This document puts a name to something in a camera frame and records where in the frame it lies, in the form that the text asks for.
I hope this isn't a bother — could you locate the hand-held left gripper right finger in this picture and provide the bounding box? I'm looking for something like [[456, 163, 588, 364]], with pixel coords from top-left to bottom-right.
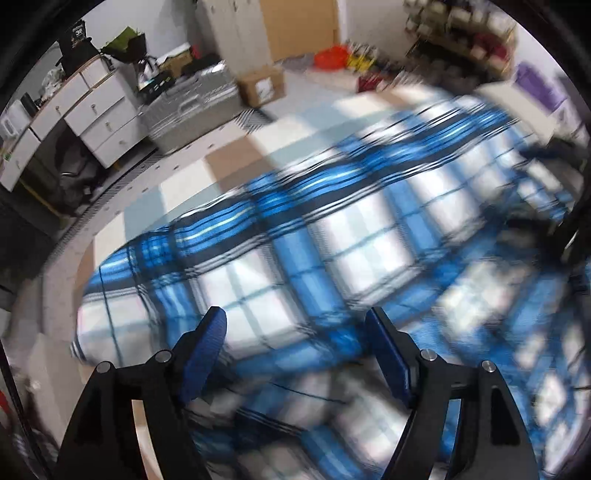
[[365, 307, 539, 480]]

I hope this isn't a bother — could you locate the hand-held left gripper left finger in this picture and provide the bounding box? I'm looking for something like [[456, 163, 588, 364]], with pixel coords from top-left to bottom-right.
[[55, 306, 228, 480]]

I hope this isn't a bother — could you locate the blue white plaid shirt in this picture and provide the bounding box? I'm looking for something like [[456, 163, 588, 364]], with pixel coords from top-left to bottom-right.
[[69, 99, 591, 480]]

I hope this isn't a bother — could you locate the grey ottoman bench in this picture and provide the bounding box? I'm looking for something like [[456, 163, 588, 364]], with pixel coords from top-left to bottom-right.
[[475, 80, 570, 145]]

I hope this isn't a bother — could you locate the purple bag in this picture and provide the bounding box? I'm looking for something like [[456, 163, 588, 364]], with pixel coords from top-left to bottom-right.
[[512, 62, 570, 114]]

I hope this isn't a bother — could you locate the checkered beige blue tablecloth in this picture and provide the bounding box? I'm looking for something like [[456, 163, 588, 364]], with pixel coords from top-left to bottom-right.
[[41, 83, 532, 480]]

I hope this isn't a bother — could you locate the black office chair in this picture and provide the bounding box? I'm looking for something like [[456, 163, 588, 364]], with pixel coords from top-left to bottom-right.
[[53, 134, 100, 204]]

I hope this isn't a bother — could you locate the cluttered storage shelf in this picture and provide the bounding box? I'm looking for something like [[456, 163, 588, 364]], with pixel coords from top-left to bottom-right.
[[405, 0, 518, 84]]

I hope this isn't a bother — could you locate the silver suitcase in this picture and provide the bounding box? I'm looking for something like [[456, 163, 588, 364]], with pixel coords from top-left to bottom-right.
[[141, 62, 246, 156]]

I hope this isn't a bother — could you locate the white desk with drawers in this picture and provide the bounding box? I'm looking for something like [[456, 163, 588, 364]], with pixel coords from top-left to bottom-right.
[[0, 55, 156, 193]]

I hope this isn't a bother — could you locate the small cardboard box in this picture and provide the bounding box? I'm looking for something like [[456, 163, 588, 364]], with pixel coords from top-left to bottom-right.
[[238, 65, 287, 108]]

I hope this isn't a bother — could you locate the yellow bag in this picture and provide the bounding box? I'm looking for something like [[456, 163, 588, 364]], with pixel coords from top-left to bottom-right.
[[346, 46, 375, 70]]

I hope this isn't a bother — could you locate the glass coffee pot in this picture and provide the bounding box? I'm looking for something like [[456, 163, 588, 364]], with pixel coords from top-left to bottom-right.
[[136, 55, 160, 84]]

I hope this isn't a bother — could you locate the brown cardboard box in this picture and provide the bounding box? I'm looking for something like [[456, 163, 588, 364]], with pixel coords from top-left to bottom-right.
[[159, 44, 195, 77]]

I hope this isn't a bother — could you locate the orange red bag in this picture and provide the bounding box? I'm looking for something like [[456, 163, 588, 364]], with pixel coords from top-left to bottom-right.
[[314, 44, 352, 70]]

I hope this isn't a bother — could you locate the white kettle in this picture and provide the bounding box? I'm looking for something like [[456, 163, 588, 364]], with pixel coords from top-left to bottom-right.
[[0, 104, 24, 140]]

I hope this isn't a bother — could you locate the black bag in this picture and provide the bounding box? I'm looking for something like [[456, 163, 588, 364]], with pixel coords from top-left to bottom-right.
[[55, 39, 100, 77]]

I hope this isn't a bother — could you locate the wooden door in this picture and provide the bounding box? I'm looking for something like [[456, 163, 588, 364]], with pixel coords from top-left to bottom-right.
[[259, 0, 343, 64]]

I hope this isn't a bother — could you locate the black printed box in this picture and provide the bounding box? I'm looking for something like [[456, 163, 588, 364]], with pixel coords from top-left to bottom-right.
[[58, 18, 93, 47]]

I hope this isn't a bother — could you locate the black braided cable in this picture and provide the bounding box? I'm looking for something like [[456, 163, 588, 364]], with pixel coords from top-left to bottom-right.
[[0, 342, 43, 480]]

